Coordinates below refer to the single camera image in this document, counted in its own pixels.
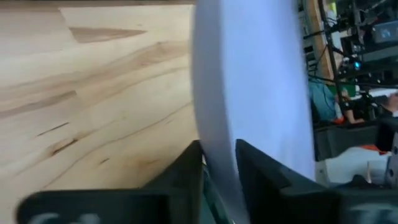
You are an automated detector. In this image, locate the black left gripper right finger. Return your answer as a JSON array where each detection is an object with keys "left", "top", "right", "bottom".
[{"left": 235, "top": 138, "right": 398, "bottom": 224}]

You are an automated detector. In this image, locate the lavender round plate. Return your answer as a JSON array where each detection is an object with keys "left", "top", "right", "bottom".
[{"left": 190, "top": 0, "right": 317, "bottom": 224}]

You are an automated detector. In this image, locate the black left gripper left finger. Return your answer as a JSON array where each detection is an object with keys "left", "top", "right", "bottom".
[{"left": 16, "top": 139, "right": 205, "bottom": 224}]

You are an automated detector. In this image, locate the wooden board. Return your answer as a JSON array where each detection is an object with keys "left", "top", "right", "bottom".
[{"left": 303, "top": 0, "right": 335, "bottom": 82}]

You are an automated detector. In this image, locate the person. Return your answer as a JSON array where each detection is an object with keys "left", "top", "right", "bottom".
[{"left": 309, "top": 79, "right": 367, "bottom": 125}]

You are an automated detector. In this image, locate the black aluminium extrusion frame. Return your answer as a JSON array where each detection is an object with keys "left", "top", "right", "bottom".
[{"left": 318, "top": 0, "right": 345, "bottom": 105}]

